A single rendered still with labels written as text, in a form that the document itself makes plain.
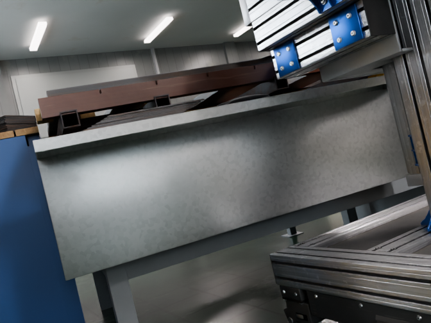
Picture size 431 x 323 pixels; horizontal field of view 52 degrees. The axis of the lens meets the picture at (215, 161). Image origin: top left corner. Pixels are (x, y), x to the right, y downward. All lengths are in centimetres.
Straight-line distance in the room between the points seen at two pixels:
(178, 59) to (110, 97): 919
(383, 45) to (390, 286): 58
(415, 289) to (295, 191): 67
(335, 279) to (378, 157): 74
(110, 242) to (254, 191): 49
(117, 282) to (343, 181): 85
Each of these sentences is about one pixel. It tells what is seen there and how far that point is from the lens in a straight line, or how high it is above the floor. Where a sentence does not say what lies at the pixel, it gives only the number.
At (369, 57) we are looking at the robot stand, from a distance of 124.
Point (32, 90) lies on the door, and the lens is 937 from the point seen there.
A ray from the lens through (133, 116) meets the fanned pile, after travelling 128.
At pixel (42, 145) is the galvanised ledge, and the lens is 117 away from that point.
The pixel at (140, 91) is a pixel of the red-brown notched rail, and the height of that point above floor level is 80.
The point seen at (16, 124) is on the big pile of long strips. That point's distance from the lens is 170.
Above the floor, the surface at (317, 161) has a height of 44.
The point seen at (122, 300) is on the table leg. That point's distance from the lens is 146.
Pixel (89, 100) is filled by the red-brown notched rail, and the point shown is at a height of 79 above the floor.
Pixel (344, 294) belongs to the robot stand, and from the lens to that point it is 113.
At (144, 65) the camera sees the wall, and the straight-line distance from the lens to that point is 1018.
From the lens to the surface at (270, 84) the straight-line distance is 163.
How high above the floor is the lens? 52
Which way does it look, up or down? level
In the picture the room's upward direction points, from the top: 13 degrees counter-clockwise
